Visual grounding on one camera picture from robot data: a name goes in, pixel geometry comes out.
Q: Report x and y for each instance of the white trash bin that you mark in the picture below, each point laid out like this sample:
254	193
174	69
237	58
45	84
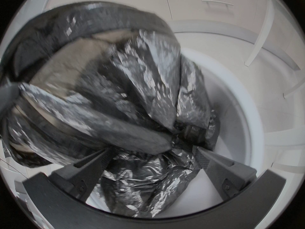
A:
238	118

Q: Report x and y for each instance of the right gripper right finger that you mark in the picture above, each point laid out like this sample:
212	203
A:
226	178

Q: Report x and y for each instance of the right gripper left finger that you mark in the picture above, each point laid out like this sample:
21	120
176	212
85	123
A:
81	178

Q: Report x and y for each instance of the black plastic bag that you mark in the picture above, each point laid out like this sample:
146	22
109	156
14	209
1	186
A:
143	80

